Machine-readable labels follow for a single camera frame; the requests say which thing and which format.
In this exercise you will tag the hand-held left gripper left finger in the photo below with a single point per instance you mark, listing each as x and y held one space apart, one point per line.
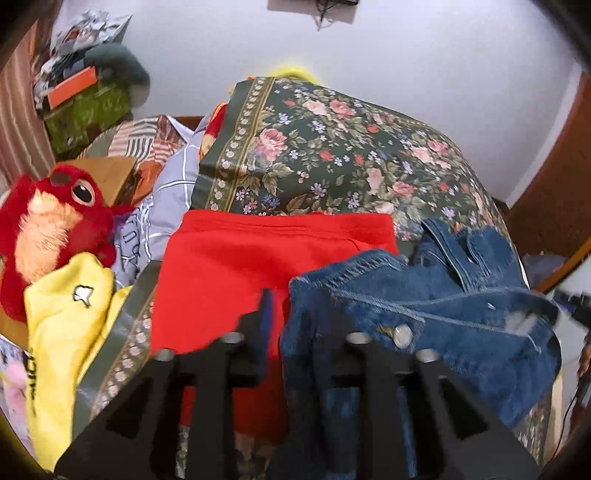
258 332

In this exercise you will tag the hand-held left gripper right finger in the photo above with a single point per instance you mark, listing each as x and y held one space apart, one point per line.
383 369

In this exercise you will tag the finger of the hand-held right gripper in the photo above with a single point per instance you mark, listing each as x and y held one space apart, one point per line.
575 307

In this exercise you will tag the blue denim jeans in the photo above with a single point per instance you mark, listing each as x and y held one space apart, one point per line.
438 314

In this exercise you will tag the red garment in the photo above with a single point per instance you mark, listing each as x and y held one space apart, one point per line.
221 277

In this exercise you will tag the wooden door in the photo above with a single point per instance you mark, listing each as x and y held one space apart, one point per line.
554 194

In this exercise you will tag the grey checked sheet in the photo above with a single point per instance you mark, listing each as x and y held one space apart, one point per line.
161 207

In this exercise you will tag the yellow garment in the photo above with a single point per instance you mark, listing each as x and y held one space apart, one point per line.
64 332

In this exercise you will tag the floral blanket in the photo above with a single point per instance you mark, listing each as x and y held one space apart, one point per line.
332 152

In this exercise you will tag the brown cardboard piece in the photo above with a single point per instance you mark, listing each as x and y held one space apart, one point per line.
113 175

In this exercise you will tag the striped colourful cloth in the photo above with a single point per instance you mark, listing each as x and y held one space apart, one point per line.
138 138

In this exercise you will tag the pink soft toy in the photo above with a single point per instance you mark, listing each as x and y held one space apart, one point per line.
11 383

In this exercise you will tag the red plush toy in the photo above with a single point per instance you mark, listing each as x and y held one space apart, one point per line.
27 207

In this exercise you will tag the green printed cloth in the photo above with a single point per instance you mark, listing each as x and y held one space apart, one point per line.
87 117

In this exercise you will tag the grey-green plush cushion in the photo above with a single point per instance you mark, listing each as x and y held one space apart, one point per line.
124 64

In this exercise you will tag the orange box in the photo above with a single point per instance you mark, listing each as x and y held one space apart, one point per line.
71 87

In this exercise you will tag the striped pink curtain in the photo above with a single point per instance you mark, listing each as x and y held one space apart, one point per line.
18 120

